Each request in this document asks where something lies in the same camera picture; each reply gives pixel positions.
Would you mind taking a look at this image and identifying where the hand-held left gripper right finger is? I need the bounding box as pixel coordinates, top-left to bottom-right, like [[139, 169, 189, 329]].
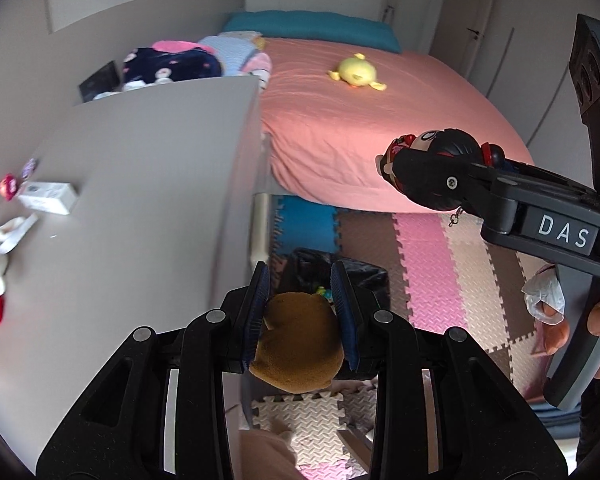
[[331, 260, 569, 480]]

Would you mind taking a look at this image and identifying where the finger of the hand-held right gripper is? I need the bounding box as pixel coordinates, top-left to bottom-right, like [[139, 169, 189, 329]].
[[394, 151, 521, 228], [500, 157, 597, 200]]

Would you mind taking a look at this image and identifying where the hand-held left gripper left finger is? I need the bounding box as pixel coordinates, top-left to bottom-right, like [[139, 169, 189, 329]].
[[36, 261, 272, 480]]

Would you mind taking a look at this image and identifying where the black-haired doll figure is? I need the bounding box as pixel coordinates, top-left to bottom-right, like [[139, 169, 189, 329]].
[[375, 127, 506, 226]]

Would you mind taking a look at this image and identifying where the black-bagged trash bin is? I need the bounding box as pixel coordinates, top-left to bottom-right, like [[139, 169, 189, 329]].
[[279, 247, 391, 322]]

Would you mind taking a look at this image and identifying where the brown plush toy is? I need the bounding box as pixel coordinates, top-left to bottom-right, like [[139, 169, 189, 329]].
[[248, 291, 345, 394]]

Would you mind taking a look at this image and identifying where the clear plastic wrapper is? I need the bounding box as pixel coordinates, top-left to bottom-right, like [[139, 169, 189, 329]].
[[522, 266, 567, 324]]

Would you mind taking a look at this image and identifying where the foam puzzle floor mat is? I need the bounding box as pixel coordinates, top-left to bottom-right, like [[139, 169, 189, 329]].
[[240, 195, 581, 480]]

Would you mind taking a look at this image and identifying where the pink bed sheet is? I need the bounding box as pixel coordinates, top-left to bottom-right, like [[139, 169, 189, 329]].
[[257, 37, 536, 216]]

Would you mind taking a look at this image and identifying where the person's leg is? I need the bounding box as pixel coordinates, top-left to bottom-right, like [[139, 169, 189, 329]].
[[237, 430, 301, 480]]

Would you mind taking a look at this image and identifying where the yellow plush duck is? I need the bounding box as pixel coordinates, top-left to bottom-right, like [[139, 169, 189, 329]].
[[328, 53, 387, 92]]

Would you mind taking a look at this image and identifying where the teal pillow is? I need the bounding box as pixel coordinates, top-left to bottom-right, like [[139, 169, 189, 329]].
[[222, 10, 402, 54]]

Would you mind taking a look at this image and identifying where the white cardboard box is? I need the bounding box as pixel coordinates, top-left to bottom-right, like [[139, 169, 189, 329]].
[[17, 180, 77, 216]]

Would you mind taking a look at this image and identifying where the light blue folded blanket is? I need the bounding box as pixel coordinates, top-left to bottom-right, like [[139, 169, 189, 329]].
[[200, 31, 273, 92]]

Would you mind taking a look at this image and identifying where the navy patterned blanket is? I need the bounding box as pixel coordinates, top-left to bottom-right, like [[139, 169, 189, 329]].
[[121, 40, 223, 92]]

